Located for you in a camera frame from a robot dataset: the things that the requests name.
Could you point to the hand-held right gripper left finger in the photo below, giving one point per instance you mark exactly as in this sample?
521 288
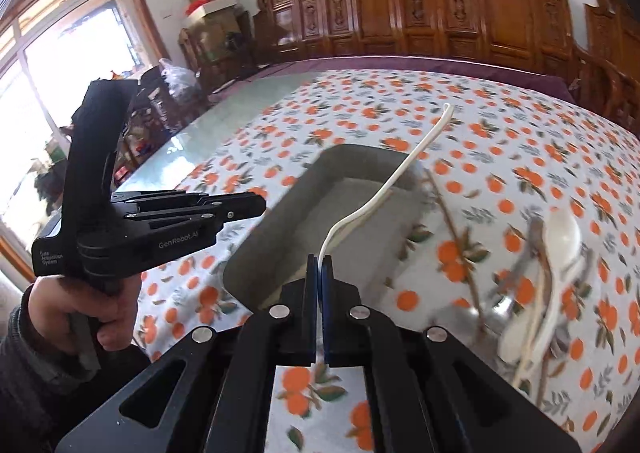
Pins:
312 303

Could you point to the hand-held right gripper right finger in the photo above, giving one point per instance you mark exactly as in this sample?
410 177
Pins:
327 303

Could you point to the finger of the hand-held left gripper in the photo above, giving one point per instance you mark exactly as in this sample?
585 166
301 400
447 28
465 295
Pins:
240 208
160 198

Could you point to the grey rectangular container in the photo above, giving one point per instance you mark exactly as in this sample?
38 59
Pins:
300 233

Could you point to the white plastic fork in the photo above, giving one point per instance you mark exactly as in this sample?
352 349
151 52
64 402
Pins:
381 196

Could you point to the white plastic spoon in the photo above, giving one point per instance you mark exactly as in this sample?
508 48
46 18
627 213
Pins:
562 238

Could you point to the person's left forearm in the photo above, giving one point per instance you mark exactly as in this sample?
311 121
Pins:
30 373

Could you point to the person's left hand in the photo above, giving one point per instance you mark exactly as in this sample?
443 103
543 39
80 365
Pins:
60 295

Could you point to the clear plastic bag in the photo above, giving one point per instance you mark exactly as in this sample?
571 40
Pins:
177 78

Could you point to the wooden framed window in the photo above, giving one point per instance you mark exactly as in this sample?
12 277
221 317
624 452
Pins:
60 53

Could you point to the orange print tablecloth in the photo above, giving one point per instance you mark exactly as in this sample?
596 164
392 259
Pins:
350 123

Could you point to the carved wooden chair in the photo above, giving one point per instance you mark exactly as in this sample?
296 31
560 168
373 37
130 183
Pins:
610 48
290 23
375 3

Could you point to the metal fork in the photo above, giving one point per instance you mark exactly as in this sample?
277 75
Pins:
535 238

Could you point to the carved wooden bench backrest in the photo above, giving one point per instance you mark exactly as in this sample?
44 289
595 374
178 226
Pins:
505 13

